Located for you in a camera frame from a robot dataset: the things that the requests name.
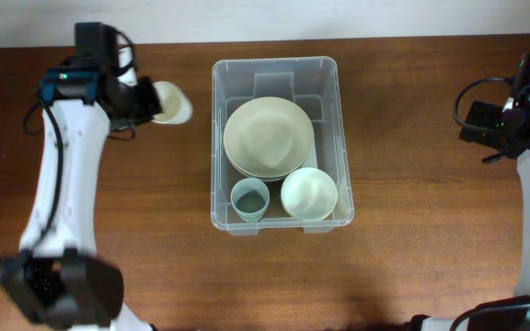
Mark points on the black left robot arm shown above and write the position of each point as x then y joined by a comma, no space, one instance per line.
56,279

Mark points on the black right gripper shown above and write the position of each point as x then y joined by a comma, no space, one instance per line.
483,115

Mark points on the cream white cup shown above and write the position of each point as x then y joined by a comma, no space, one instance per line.
175,106

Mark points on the large cream bowl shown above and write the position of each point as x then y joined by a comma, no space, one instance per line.
268,137

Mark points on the white label in bin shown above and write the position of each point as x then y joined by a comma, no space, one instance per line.
311,160

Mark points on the clear plastic storage bin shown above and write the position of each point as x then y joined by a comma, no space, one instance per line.
313,84

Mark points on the mint green cup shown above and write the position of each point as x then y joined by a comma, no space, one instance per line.
250,217

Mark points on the grey cup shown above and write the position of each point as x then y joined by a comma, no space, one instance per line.
250,195

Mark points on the white small bowl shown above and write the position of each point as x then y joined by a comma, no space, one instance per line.
309,194

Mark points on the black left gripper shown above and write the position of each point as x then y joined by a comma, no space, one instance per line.
149,100

